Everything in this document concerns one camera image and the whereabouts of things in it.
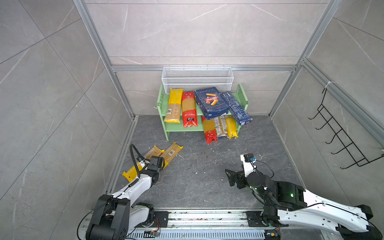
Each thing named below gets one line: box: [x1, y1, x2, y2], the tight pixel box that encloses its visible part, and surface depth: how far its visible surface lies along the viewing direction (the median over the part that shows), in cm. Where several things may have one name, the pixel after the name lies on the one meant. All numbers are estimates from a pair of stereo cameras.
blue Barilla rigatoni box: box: [194, 87, 230, 120], surface depth 83 cm
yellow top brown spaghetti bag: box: [164, 88, 184, 124], surface depth 85 cm
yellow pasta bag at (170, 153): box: [159, 142, 184, 170], surface depth 97 cm
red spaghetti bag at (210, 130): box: [203, 119, 217, 145], surface depth 94 cm
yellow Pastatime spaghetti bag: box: [225, 114, 239, 140], surface depth 94 cm
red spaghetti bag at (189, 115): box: [181, 91, 198, 128], surface depth 85 cm
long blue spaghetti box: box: [220, 91, 253, 126], surface depth 82 cm
